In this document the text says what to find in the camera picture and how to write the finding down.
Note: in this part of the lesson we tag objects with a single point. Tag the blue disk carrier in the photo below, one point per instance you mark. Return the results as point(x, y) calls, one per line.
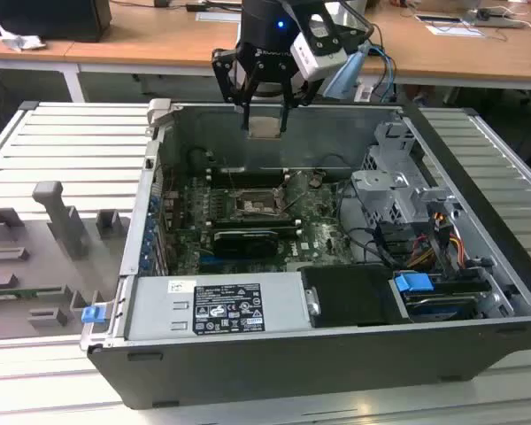
point(411, 282)

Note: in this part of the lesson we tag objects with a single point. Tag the silver topped CPU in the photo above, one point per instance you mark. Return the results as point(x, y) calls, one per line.
point(263, 128)

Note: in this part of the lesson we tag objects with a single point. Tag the green RAM stick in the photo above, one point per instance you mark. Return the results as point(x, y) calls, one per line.
point(26, 292)

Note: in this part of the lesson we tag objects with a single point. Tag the wooden desk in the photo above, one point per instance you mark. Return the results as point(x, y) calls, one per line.
point(159, 40)
point(17, 55)

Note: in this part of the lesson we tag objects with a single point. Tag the silver metal drive cage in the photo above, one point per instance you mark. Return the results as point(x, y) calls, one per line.
point(380, 181)

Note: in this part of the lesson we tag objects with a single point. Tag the graphics card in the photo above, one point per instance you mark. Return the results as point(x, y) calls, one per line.
point(243, 243)

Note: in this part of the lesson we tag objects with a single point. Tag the green motherboard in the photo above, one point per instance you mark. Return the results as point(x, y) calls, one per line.
point(323, 241)

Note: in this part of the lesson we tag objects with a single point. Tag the white adapter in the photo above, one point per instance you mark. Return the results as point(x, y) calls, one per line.
point(364, 94)

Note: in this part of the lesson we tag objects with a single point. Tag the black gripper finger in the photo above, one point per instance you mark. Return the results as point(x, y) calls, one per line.
point(285, 110)
point(223, 75)

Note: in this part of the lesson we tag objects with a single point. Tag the grey parts rack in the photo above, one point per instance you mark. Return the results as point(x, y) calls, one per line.
point(26, 274)

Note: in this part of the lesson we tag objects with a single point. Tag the crumpled white paper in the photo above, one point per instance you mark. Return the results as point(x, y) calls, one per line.
point(22, 40)

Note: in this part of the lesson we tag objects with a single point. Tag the CPU socket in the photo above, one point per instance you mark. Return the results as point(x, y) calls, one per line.
point(252, 204)

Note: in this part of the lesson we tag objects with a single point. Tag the blue case latch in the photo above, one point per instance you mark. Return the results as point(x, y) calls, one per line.
point(93, 314)

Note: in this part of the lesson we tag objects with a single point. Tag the black power connector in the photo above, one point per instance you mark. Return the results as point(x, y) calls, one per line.
point(440, 226)

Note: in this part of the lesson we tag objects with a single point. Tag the white paper sheet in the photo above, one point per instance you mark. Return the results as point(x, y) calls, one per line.
point(456, 31)

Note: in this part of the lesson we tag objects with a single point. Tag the silver power supply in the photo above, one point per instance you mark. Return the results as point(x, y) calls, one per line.
point(159, 310)

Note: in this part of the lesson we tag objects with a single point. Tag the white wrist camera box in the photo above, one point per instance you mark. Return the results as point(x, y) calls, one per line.
point(318, 57)

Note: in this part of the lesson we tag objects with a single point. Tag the black RAM slot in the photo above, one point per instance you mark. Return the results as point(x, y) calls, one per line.
point(256, 180)
point(256, 218)
point(256, 184)
point(256, 224)
point(256, 221)
point(256, 175)
point(256, 227)
point(256, 170)

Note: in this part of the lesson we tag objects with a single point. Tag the black plastic shroud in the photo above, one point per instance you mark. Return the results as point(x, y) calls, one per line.
point(349, 296)

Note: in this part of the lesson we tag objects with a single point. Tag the black power supply label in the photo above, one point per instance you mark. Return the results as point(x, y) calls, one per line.
point(228, 307)

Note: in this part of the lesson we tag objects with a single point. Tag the grey flat device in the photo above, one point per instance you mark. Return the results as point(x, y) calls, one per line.
point(438, 17)

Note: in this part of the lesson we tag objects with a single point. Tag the black open PC case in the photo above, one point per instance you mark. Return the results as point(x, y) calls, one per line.
point(292, 376)

